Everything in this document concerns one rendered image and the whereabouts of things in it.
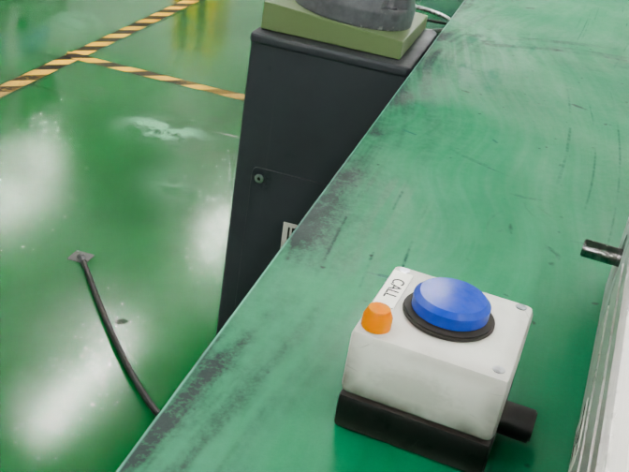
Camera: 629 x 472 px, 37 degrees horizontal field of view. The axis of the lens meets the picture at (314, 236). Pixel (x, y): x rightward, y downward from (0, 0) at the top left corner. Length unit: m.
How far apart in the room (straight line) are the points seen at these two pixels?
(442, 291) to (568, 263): 0.25
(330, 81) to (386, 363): 0.70
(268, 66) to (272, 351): 0.65
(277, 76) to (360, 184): 0.41
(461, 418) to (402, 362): 0.04
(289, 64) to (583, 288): 0.57
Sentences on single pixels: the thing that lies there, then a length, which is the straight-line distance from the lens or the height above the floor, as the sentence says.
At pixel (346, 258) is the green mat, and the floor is 0.78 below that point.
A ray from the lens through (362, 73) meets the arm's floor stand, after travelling 1.12.
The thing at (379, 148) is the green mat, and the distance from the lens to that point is 0.84.
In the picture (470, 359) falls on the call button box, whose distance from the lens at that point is 0.46.
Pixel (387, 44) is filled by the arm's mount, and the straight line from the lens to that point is 1.12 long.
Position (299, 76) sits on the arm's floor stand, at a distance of 1.14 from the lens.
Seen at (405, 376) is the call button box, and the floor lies 0.82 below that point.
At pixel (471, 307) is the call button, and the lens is 0.47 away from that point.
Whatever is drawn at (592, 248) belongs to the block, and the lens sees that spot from 0.62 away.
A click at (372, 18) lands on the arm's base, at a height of 0.82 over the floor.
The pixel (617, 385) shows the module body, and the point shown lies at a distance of 0.43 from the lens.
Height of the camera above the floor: 1.08
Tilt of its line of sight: 27 degrees down
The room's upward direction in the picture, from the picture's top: 10 degrees clockwise
